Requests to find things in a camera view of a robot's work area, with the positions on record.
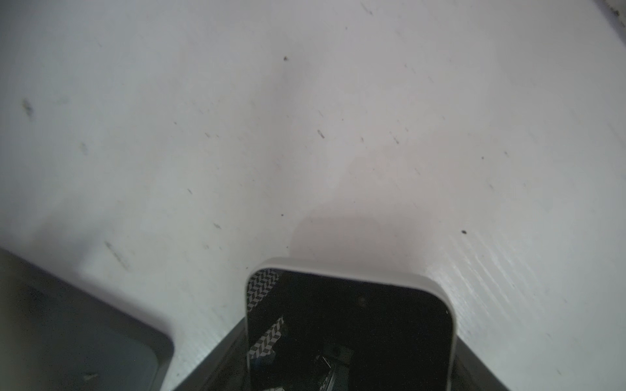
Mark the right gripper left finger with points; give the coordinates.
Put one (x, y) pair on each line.
(225, 368)

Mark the black folding stand right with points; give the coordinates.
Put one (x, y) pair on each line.
(55, 336)

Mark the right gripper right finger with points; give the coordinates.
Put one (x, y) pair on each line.
(469, 373)

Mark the phone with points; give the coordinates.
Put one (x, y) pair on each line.
(316, 326)

